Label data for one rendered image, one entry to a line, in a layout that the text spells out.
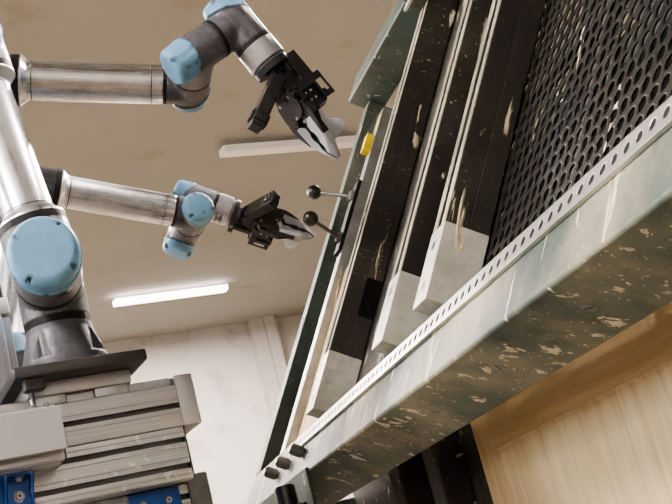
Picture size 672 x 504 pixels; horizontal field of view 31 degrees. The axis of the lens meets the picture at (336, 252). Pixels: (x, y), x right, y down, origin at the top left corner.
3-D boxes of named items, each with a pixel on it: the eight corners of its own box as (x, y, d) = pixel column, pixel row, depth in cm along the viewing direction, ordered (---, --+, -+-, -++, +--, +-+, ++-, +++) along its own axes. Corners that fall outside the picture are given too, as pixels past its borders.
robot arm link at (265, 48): (247, 45, 214) (233, 67, 221) (263, 65, 213) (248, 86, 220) (276, 27, 218) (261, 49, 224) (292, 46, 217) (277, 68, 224)
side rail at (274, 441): (296, 489, 300) (255, 475, 299) (399, 122, 343) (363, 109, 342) (301, 485, 295) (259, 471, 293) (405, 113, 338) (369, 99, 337)
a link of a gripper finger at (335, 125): (362, 138, 217) (330, 99, 217) (340, 153, 214) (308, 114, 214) (355, 145, 220) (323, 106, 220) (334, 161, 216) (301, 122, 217)
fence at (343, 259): (294, 464, 277) (278, 459, 276) (392, 121, 314) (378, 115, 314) (299, 460, 272) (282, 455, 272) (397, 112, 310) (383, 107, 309)
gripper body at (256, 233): (275, 230, 305) (230, 215, 303) (284, 209, 299) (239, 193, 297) (269, 252, 300) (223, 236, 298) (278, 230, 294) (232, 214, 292)
